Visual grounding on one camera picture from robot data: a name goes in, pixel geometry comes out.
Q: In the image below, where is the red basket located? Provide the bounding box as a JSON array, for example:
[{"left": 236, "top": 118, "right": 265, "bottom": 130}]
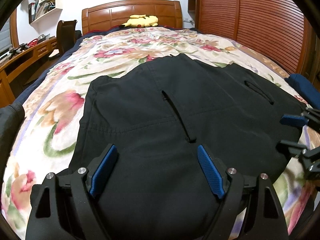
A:
[{"left": 27, "top": 38, "right": 38, "bottom": 48}]

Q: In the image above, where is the floral bed blanket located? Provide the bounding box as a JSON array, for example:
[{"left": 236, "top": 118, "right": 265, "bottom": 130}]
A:
[{"left": 1, "top": 33, "right": 307, "bottom": 239}]

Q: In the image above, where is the folded dark grey garment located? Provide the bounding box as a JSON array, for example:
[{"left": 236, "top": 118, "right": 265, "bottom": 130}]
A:
[{"left": 0, "top": 102, "right": 25, "bottom": 184}]

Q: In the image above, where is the wooden bed headboard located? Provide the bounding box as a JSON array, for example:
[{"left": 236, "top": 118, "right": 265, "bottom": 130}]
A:
[{"left": 81, "top": 0, "right": 183, "bottom": 35}]

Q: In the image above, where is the folded navy blue garment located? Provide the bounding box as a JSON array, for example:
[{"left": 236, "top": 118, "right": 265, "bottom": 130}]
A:
[{"left": 284, "top": 74, "right": 320, "bottom": 110}]

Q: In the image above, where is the louvered wooden wardrobe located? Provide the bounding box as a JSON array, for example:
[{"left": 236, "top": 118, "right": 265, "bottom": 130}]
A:
[{"left": 188, "top": 0, "right": 317, "bottom": 78}]

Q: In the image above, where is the grey window roller blind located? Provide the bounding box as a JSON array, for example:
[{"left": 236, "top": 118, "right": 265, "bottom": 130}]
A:
[{"left": 0, "top": 19, "right": 11, "bottom": 55}]

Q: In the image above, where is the dark brown desk chair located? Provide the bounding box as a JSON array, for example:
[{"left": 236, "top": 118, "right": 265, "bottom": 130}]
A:
[{"left": 48, "top": 20, "right": 82, "bottom": 61}]

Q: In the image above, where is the white wall shelf unit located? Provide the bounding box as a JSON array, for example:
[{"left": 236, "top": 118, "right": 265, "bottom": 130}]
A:
[{"left": 26, "top": 0, "right": 62, "bottom": 25}]

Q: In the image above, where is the wooden desk with cabinets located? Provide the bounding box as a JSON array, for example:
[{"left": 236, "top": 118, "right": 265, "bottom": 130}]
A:
[{"left": 1, "top": 37, "right": 57, "bottom": 107}]

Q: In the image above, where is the black double-breasted coat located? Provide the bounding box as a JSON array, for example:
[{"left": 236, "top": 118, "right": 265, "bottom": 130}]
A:
[{"left": 60, "top": 54, "right": 305, "bottom": 239}]

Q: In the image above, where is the yellow Pikachu plush toy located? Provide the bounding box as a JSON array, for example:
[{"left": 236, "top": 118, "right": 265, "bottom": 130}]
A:
[{"left": 119, "top": 15, "right": 158, "bottom": 28}]

